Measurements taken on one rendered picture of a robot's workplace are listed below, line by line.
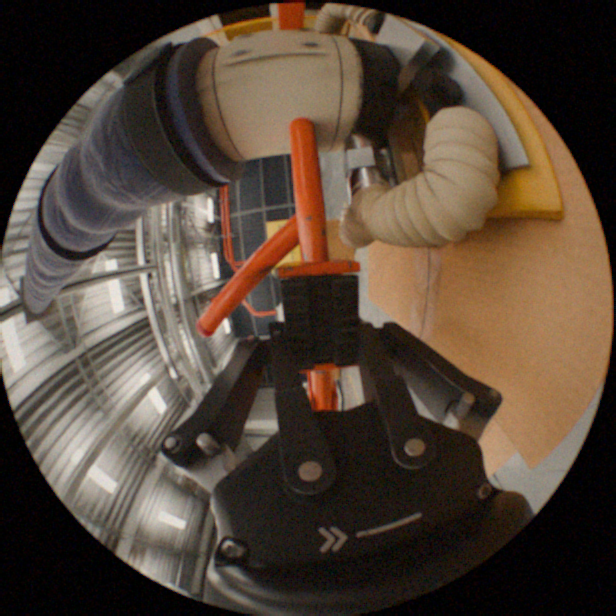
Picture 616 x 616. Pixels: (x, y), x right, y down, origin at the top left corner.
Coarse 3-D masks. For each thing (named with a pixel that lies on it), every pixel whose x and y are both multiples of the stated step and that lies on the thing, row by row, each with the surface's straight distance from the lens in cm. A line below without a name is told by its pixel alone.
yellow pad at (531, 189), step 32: (448, 64) 20; (480, 64) 19; (416, 96) 23; (448, 96) 17; (480, 96) 16; (512, 96) 16; (512, 128) 14; (512, 160) 14; (544, 160) 14; (512, 192) 14; (544, 192) 13
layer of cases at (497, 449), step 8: (488, 424) 90; (496, 424) 88; (488, 432) 92; (496, 432) 89; (480, 440) 96; (488, 440) 93; (496, 440) 90; (504, 440) 88; (488, 448) 95; (496, 448) 92; (504, 448) 90; (512, 448) 88; (488, 456) 96; (496, 456) 94; (504, 456) 91; (488, 464) 98; (496, 464) 95; (488, 472) 100
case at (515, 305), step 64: (576, 192) 15; (384, 256) 31; (448, 256) 19; (512, 256) 15; (576, 256) 14; (448, 320) 19; (512, 320) 15; (576, 320) 14; (512, 384) 16; (576, 384) 15
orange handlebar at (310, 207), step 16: (288, 16) 24; (304, 16) 24; (304, 128) 17; (304, 144) 15; (304, 160) 15; (304, 176) 14; (320, 176) 15; (304, 192) 14; (320, 192) 14; (304, 208) 13; (320, 208) 13; (304, 224) 13; (320, 224) 13; (304, 240) 13; (320, 240) 13; (304, 256) 13; (320, 256) 13; (320, 384) 17; (336, 384) 21; (320, 400) 19; (336, 400) 19
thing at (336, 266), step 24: (288, 264) 14; (312, 264) 12; (336, 264) 12; (360, 264) 12; (288, 288) 11; (312, 288) 12; (336, 288) 11; (288, 312) 11; (312, 312) 12; (336, 312) 12; (288, 336) 12; (312, 336) 13; (336, 336) 12; (312, 360) 13; (336, 360) 13
